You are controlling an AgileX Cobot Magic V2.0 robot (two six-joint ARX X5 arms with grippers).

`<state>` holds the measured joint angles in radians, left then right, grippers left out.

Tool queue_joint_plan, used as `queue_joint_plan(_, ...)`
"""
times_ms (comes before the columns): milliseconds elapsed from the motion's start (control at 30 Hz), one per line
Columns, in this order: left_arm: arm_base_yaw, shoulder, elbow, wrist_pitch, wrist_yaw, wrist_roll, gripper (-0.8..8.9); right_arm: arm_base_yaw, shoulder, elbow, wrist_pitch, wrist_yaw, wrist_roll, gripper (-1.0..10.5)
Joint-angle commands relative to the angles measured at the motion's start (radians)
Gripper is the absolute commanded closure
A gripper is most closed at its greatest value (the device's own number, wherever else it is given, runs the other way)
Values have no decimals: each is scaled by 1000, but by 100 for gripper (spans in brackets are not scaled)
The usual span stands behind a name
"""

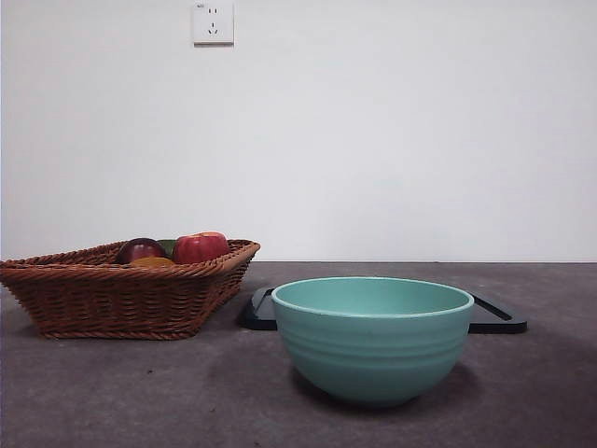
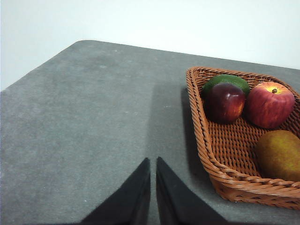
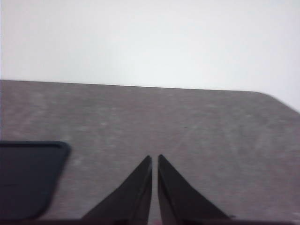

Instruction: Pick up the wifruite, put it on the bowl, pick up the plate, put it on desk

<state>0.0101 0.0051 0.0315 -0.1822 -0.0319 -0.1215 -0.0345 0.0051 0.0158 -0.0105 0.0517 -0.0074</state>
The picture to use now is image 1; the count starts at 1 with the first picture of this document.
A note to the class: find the white wall socket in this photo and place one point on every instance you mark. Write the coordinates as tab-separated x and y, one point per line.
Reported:
213	23

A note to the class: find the green avocado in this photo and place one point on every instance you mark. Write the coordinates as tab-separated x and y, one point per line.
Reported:
167	245

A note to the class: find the dark red apple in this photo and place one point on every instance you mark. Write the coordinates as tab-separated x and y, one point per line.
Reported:
140	249

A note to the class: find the dark rectangular tray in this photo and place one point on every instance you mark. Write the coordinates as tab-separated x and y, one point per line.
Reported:
494	324

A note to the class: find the teal ceramic bowl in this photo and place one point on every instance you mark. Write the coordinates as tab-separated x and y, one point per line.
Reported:
373	354

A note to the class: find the orange-yellow oval fruit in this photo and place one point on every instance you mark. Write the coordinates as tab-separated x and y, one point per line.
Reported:
151	262

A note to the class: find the brown wicker basket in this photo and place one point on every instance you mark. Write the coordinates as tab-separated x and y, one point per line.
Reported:
116	298

